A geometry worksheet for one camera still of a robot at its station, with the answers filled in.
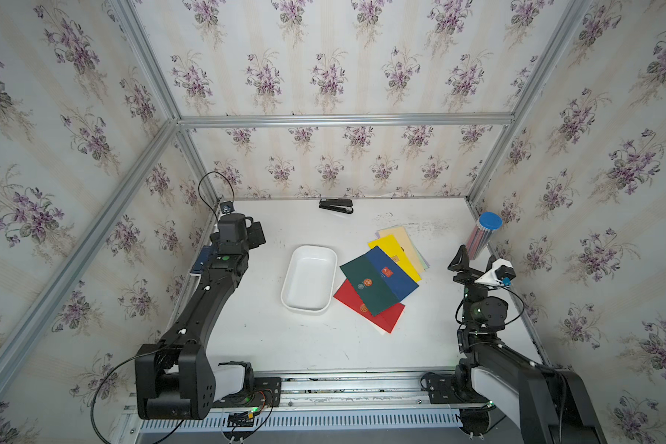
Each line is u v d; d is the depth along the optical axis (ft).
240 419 2.35
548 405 1.36
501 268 2.10
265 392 2.35
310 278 3.07
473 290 2.28
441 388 2.40
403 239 3.53
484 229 2.89
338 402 2.37
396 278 3.16
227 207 2.28
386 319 2.82
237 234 2.02
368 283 3.06
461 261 2.46
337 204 3.77
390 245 3.45
